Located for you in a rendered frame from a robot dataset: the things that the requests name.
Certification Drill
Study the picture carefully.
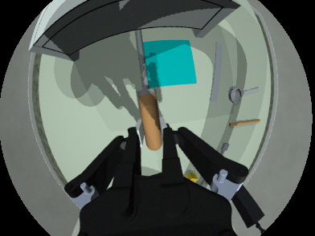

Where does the teal square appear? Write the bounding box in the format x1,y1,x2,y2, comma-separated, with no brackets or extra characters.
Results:
143,40,197,88

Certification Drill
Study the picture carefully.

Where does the yellow cube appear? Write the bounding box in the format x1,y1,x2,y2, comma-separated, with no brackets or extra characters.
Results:
185,173,198,182

